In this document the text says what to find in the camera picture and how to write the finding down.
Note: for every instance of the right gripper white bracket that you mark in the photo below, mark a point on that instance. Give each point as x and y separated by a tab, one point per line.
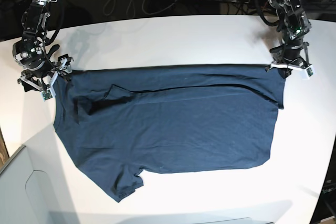
42	79

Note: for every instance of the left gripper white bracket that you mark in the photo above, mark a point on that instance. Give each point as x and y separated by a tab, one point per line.
291	57

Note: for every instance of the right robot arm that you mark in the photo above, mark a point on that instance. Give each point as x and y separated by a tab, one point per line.
35	50

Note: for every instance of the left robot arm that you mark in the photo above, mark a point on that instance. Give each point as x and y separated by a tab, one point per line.
293	24

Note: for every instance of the dark blue T-shirt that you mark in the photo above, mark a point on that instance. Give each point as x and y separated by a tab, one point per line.
114	124

